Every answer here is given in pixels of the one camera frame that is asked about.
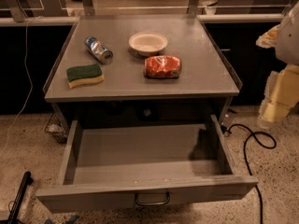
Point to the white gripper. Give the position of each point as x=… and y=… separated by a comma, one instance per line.
x=289, y=42

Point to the red coke can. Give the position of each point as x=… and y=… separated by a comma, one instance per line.
x=163, y=66

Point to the grey cabinet with top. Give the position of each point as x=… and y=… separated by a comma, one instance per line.
x=205, y=72

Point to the blue silver soda can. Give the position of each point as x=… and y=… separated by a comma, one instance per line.
x=99, y=51

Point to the open grey top drawer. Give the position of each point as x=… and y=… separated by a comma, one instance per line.
x=106, y=168

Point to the grey counter ledge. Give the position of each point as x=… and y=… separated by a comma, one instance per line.
x=222, y=18

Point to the white bowl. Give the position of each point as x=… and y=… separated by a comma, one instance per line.
x=148, y=43

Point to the green yellow sponge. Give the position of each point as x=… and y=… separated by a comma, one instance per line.
x=84, y=75

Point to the black bar on floor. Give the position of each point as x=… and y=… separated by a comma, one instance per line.
x=14, y=211

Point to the metal drawer handle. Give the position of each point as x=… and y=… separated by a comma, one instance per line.
x=147, y=200

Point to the wire basket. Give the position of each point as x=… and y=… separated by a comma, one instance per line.
x=55, y=129

